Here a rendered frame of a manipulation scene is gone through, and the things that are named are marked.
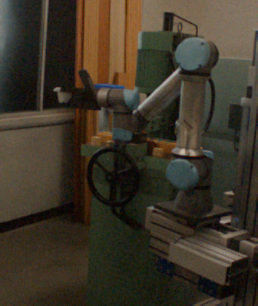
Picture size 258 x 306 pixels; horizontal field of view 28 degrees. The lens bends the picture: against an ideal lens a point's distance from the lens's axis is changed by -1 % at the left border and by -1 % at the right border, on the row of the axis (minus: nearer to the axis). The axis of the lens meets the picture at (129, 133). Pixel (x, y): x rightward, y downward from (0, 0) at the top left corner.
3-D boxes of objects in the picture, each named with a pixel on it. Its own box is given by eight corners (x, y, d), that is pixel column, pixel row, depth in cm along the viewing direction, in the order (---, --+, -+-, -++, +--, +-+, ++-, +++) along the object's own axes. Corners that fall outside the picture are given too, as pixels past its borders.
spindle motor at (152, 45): (127, 91, 271) (132, 30, 267) (143, 91, 287) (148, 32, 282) (159, 94, 263) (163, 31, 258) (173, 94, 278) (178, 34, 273)
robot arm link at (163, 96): (212, 34, 202) (126, 116, 221) (203, 32, 192) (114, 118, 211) (231, 56, 199) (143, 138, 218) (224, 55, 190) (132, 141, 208)
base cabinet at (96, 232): (84, 305, 289) (90, 182, 278) (133, 272, 339) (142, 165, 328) (156, 330, 268) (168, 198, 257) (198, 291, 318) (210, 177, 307)
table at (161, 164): (69, 157, 272) (70, 146, 271) (100, 150, 299) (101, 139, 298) (177, 178, 243) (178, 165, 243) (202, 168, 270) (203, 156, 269)
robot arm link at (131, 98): (132, 113, 195) (133, 90, 194) (105, 111, 199) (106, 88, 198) (140, 111, 202) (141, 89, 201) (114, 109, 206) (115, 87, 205)
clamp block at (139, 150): (107, 159, 261) (108, 141, 260) (121, 155, 273) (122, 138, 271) (133, 164, 254) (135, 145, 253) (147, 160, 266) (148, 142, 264)
